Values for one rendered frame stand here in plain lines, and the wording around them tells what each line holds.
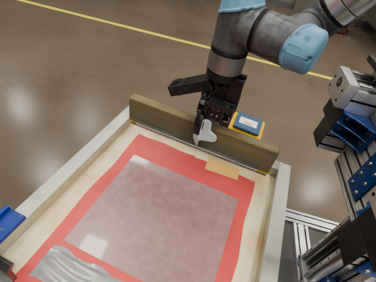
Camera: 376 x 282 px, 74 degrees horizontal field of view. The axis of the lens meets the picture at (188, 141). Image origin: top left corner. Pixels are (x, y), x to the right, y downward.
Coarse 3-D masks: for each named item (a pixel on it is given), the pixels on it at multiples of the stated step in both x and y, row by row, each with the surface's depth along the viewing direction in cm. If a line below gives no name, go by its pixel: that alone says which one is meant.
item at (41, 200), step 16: (128, 112) 85; (112, 128) 78; (96, 144) 72; (80, 160) 68; (64, 176) 63; (288, 176) 75; (48, 192) 59; (272, 192) 72; (32, 208) 56; (48, 208) 60; (272, 208) 66; (272, 224) 63; (16, 240) 54; (272, 240) 60; (272, 256) 57; (256, 272) 57; (272, 272) 54
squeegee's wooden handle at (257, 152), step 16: (144, 112) 67; (160, 112) 65; (176, 112) 64; (160, 128) 68; (176, 128) 66; (192, 128) 64; (224, 128) 62; (208, 144) 65; (224, 144) 63; (240, 144) 61; (256, 144) 60; (272, 144) 61; (256, 160) 62; (272, 160) 60
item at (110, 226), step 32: (128, 160) 75; (160, 160) 77; (192, 160) 79; (96, 192) 65; (128, 192) 67; (160, 192) 68; (64, 224) 58; (96, 224) 59; (128, 224) 60; (32, 256) 52; (96, 256) 54; (128, 256) 55
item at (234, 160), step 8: (144, 128) 69; (152, 128) 68; (168, 136) 67; (176, 136) 67; (192, 144) 66; (200, 144) 66; (208, 152) 65; (216, 152) 65; (224, 160) 65; (232, 160) 64; (240, 160) 64; (248, 168) 63; (256, 168) 63
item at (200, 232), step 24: (192, 168) 76; (192, 192) 70; (216, 192) 71; (240, 192) 73; (168, 216) 64; (192, 216) 65; (216, 216) 66; (240, 216) 67; (168, 240) 59; (192, 240) 60; (216, 240) 61; (240, 240) 62; (144, 264) 54; (168, 264) 55; (192, 264) 56; (216, 264) 57
